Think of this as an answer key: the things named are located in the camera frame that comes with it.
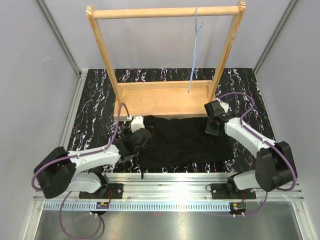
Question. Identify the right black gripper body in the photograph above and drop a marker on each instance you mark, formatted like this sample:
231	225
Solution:
210	128

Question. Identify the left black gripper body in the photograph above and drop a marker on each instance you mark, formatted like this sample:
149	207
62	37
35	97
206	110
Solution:
129	135

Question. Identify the black trousers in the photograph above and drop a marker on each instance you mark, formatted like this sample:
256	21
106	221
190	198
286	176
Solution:
183	146

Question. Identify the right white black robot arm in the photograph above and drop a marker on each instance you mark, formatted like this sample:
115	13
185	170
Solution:
274	163

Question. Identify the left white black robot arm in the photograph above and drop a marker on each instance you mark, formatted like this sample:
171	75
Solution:
62	171

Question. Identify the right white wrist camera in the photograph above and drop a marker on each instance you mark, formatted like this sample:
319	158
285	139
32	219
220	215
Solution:
223	106

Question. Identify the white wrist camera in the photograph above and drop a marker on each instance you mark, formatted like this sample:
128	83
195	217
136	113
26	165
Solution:
223	106
136	122

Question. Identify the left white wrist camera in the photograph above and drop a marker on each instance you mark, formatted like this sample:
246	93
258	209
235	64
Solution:
136	122

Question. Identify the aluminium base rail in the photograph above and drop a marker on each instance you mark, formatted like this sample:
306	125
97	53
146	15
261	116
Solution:
176	187

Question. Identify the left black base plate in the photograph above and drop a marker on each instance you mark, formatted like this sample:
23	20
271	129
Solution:
106	191

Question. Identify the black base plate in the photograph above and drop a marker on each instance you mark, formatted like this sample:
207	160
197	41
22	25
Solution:
219	191
106	191

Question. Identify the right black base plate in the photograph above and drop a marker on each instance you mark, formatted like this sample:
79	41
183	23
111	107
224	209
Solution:
219	191

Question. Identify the slotted grey cable duct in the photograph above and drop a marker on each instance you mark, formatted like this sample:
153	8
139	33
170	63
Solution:
146	206

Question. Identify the right aluminium frame post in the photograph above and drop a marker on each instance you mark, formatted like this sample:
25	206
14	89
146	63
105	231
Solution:
278	29

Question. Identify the aluminium frame post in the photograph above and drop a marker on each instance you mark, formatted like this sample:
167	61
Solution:
44	9
278	29

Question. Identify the left aluminium frame post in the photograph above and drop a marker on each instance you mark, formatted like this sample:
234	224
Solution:
44	9

